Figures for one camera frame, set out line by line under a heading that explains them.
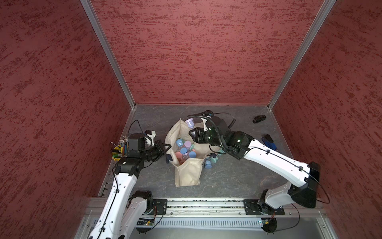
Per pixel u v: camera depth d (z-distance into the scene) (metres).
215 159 0.88
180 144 0.90
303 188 0.41
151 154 0.62
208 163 0.87
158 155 0.64
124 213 0.49
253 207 0.74
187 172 0.79
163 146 0.71
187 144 0.86
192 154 0.84
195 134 0.63
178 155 0.87
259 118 1.14
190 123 0.67
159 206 0.73
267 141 0.98
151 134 0.70
